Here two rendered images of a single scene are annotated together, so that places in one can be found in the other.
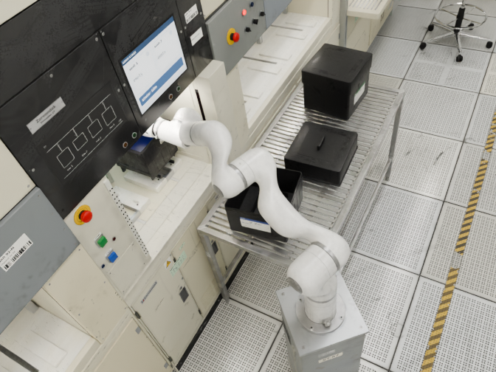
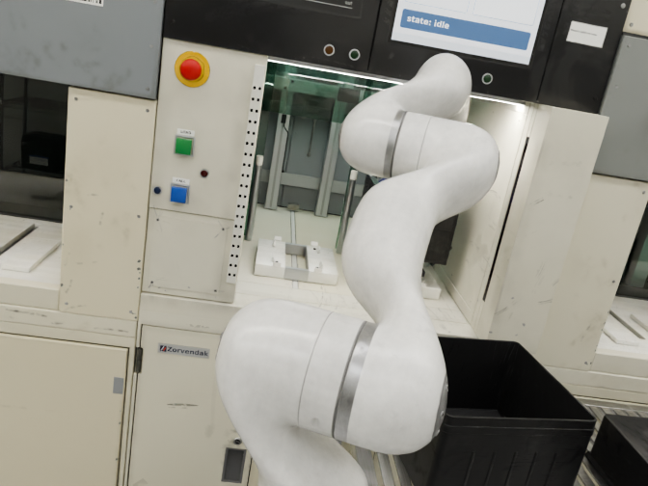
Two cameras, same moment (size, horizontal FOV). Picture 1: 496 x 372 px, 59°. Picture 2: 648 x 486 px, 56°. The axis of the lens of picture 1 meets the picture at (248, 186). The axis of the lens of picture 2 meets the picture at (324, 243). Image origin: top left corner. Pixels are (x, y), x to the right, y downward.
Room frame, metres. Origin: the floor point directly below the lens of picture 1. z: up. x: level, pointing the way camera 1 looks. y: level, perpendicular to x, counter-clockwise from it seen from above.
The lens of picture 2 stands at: (0.32, -0.56, 1.43)
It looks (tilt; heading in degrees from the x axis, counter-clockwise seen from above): 17 degrees down; 47
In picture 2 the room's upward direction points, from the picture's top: 10 degrees clockwise
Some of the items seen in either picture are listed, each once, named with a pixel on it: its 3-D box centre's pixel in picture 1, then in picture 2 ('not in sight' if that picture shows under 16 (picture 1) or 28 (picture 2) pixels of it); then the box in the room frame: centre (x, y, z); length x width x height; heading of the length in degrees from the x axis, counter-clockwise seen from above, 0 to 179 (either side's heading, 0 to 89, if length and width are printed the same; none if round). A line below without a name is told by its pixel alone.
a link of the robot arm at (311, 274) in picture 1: (313, 277); (297, 415); (0.71, -0.16, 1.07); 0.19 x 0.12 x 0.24; 124
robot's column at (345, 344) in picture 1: (320, 346); not in sight; (0.73, -0.18, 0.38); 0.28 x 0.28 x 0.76; 8
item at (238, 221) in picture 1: (265, 201); (475, 414); (1.25, -0.06, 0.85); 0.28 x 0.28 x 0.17; 61
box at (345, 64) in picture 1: (336, 81); not in sight; (1.95, -0.59, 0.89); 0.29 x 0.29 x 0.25; 49
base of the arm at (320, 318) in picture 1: (319, 299); not in sight; (0.73, -0.18, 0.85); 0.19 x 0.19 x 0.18
